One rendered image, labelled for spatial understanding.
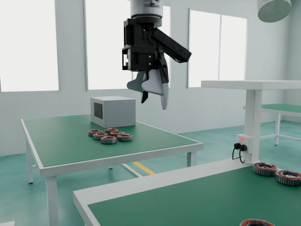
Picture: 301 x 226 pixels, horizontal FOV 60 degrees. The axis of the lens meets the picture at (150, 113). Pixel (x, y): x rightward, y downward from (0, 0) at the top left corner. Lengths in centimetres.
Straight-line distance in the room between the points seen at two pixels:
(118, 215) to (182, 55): 59
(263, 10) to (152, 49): 108
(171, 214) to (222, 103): 558
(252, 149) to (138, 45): 107
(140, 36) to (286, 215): 78
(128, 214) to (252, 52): 644
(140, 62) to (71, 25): 420
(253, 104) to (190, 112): 439
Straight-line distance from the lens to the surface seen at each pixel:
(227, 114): 660
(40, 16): 469
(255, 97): 149
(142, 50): 59
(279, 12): 164
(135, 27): 61
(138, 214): 97
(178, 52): 63
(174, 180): 125
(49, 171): 151
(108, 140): 187
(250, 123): 152
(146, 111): 523
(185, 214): 98
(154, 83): 57
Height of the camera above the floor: 122
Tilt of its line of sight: 8 degrees down
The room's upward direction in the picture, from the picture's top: straight up
